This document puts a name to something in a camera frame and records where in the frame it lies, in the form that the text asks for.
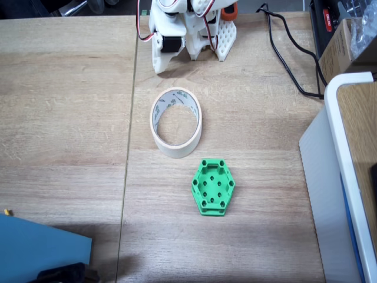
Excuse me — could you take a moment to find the orange and black clamp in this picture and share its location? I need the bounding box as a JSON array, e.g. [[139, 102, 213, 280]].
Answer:
[[220, 2, 239, 22]]

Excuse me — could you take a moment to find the black object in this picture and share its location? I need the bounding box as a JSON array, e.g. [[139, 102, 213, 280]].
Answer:
[[36, 261, 100, 283]]

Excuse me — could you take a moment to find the red white black servo cable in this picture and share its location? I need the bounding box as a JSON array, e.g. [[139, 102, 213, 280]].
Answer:
[[135, 0, 157, 42]]

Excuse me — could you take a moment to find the black device with red label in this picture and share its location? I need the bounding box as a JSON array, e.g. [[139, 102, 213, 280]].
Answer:
[[309, 0, 346, 60]]

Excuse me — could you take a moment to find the clear plastic bag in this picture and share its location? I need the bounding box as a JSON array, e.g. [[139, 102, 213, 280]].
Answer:
[[349, 0, 377, 60]]

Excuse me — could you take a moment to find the blue box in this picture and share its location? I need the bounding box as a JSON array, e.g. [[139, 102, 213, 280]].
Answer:
[[0, 213, 93, 283]]

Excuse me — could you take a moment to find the brown cardboard box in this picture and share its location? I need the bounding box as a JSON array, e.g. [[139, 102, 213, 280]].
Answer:
[[318, 18, 377, 87]]

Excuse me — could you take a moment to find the white ribbed container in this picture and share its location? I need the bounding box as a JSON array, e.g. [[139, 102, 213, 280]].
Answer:
[[299, 71, 377, 283]]

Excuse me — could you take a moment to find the beige masking tape roll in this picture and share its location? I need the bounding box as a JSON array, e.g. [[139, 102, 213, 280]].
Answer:
[[150, 87, 203, 159]]

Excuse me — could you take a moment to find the green hexagonal printed component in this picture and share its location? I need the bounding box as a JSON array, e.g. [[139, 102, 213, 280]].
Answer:
[[190, 158, 237, 217]]

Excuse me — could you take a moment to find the black power cable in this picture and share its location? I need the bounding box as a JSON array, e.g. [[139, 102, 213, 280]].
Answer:
[[256, 2, 328, 100]]

